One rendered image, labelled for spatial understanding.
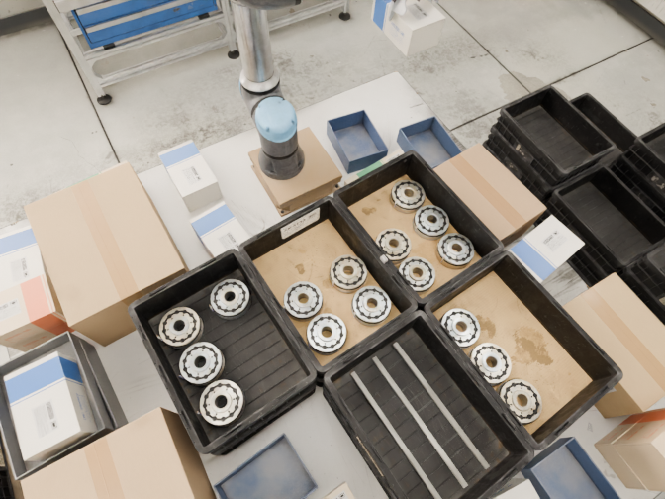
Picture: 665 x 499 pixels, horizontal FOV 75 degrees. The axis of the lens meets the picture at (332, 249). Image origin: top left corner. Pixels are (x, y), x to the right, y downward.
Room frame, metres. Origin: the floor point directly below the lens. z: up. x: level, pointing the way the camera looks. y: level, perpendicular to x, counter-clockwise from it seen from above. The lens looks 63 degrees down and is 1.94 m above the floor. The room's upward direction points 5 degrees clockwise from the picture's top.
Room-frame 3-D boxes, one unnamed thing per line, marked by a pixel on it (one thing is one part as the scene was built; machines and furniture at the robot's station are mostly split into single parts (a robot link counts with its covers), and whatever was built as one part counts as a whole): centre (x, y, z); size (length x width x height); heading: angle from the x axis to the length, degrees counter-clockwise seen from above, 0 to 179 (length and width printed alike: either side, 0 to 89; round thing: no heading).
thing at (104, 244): (0.50, 0.62, 0.80); 0.40 x 0.30 x 0.20; 37
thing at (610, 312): (0.36, -0.79, 0.78); 0.30 x 0.22 x 0.16; 35
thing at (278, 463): (-0.05, 0.11, 0.74); 0.20 x 0.15 x 0.07; 130
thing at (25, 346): (0.31, 0.80, 0.74); 0.16 x 0.12 x 0.07; 123
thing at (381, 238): (0.58, -0.17, 0.86); 0.10 x 0.10 x 0.01
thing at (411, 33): (1.23, -0.16, 1.09); 0.20 x 0.12 x 0.09; 35
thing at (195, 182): (0.83, 0.49, 0.75); 0.20 x 0.12 x 0.09; 36
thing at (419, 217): (0.67, -0.28, 0.86); 0.10 x 0.10 x 0.01
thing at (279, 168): (0.89, 0.19, 0.83); 0.15 x 0.15 x 0.10
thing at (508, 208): (0.79, -0.45, 0.78); 0.30 x 0.22 x 0.16; 39
